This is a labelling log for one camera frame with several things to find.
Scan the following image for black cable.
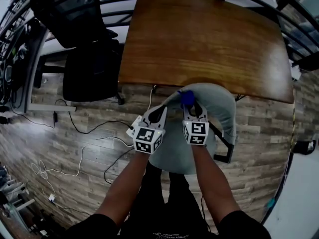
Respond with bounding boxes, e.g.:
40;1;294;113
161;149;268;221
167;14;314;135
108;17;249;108
103;147;137;185
54;99;133;134

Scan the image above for grey chair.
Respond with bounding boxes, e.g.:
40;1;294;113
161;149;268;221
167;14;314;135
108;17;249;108
148;82;237;175

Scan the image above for blue cloth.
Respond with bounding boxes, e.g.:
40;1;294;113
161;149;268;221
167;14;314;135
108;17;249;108
177;90;195;107

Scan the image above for black box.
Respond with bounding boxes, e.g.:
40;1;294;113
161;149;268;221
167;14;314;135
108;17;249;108
295;139;318;155

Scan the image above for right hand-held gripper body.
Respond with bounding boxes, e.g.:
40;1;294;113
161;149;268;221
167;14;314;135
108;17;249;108
182;104;210;146

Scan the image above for grey desk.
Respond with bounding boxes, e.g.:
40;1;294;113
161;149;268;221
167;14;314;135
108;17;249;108
22;18;77;113

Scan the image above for person's left forearm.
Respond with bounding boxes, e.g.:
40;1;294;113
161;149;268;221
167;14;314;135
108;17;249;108
94;147;153;228

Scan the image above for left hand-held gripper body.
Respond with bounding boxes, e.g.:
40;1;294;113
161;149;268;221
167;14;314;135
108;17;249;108
133;106;168;155

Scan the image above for person's black shirt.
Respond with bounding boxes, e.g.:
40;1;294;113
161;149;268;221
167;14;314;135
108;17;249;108
66;210;272;239

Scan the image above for black office chair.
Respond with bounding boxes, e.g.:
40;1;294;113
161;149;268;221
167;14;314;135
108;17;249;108
30;0;126;106

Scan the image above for person's right forearm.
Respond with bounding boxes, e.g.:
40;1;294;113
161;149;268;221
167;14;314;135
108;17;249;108
190;143;242;225

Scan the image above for white cable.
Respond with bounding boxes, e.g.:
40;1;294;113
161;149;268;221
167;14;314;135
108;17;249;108
31;136;135;196

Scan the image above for white power strip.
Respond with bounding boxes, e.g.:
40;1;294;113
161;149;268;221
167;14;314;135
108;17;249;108
126;115;143;138

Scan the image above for person's black trousers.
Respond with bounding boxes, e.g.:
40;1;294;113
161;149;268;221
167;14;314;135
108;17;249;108
119;161;211;239

